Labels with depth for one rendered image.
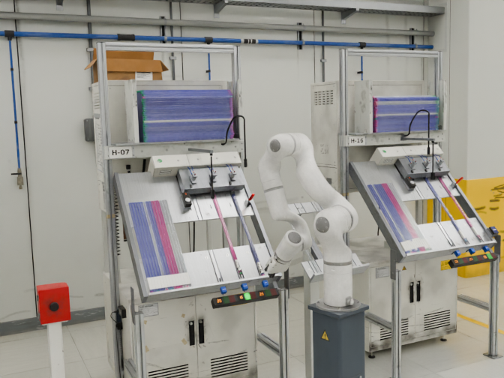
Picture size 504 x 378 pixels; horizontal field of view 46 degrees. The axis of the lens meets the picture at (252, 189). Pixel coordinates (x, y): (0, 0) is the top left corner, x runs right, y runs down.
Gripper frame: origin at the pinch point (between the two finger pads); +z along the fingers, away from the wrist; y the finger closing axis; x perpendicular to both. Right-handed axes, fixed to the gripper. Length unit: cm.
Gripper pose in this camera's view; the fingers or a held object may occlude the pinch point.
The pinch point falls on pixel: (271, 273)
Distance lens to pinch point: 286.7
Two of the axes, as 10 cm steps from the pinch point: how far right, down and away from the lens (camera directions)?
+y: 9.1, -0.7, 4.2
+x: -3.1, -8.0, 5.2
